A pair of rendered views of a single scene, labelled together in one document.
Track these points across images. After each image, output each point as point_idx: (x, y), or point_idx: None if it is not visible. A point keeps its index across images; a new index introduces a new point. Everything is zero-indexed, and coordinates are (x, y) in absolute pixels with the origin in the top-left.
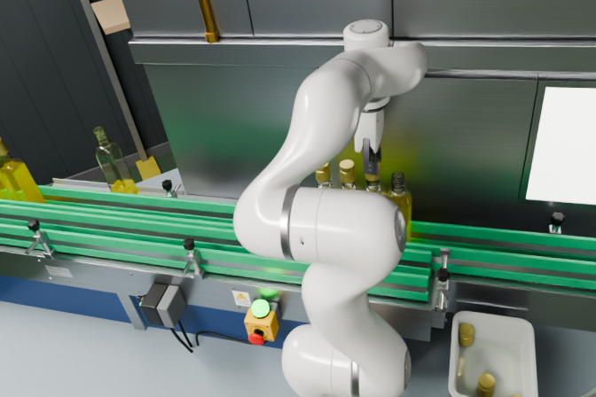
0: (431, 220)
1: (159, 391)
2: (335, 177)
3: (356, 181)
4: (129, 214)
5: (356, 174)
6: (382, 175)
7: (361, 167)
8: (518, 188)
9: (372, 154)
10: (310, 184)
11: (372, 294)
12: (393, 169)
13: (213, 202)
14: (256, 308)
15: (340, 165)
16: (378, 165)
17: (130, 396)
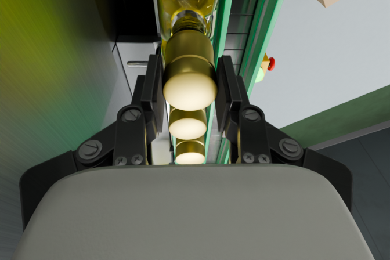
0: None
1: (253, 88)
2: (111, 78)
3: (100, 43)
4: None
5: (95, 54)
6: None
7: (84, 55)
8: None
9: (161, 101)
10: (115, 90)
11: None
12: None
13: (174, 150)
14: (260, 78)
15: (194, 138)
16: (206, 70)
17: (256, 98)
